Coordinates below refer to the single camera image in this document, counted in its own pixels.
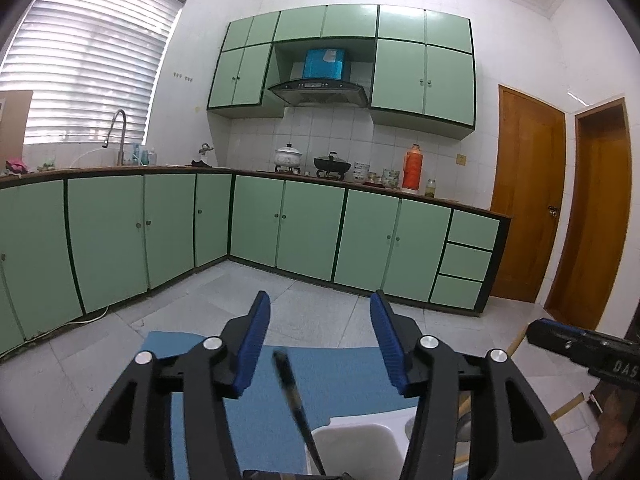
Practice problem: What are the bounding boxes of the blue-wrapped hood chimney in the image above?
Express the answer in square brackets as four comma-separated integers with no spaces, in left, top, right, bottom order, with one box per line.
[303,48,348,82]

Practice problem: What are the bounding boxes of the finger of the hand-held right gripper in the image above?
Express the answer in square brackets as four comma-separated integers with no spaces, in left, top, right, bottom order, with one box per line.
[528,318,601,372]

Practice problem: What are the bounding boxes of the white window blinds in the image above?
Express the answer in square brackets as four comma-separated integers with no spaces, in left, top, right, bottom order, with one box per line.
[0,0,187,146]

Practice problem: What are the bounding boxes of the white lidded pot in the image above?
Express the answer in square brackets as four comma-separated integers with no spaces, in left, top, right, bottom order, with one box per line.
[274,143,303,168]

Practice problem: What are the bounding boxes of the black wok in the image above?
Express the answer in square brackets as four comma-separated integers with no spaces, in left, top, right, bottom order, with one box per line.
[313,151,352,173]

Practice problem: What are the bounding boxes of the black range hood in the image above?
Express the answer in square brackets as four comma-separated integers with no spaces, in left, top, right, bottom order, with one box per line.
[267,80,370,109]

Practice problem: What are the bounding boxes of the white floor cable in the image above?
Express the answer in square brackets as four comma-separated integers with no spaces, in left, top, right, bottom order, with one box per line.
[50,305,110,333]

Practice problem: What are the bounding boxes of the cardboard box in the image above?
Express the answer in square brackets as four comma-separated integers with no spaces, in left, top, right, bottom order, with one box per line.
[0,90,33,163]

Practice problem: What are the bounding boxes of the green wall cabinets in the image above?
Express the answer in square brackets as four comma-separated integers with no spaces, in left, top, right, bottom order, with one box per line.
[207,4,476,140]

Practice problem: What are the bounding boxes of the person's right hand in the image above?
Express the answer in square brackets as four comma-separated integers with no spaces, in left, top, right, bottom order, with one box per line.
[592,390,640,478]

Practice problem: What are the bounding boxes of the green base cabinets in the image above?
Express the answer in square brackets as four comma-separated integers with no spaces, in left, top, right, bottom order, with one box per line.
[0,169,453,356]

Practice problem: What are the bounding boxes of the blue table mat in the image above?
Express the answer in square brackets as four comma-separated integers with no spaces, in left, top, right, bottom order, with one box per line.
[140,331,421,480]

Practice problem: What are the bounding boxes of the white utensil holder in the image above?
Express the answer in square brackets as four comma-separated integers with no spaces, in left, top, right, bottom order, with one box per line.
[304,406,471,480]

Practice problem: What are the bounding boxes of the wooden door with handle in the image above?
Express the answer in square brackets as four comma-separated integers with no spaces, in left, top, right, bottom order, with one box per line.
[490,85,568,303]

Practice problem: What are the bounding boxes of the metal kitchen faucet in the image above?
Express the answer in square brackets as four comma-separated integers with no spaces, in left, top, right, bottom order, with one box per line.
[102,109,128,167]

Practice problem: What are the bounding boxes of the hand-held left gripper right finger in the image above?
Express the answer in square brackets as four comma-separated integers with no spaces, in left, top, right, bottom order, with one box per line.
[369,289,583,480]

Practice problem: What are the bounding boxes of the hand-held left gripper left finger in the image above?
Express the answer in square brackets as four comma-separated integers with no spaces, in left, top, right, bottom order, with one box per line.
[60,290,272,480]

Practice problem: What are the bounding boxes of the plain wooden door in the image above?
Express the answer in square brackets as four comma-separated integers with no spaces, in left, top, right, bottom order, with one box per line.
[544,97,633,331]

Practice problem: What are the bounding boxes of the dark chopstick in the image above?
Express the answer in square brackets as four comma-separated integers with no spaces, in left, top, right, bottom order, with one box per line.
[272,350,328,476]

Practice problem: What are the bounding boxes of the orange thermos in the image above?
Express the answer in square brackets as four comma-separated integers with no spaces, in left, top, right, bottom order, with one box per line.
[403,143,425,193]

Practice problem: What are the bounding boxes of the gas stove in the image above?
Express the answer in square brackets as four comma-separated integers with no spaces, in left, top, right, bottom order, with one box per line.
[257,164,353,181]

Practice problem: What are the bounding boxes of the green three-drawer cabinet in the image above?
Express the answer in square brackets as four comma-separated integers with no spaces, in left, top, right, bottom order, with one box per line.
[427,205,513,317]

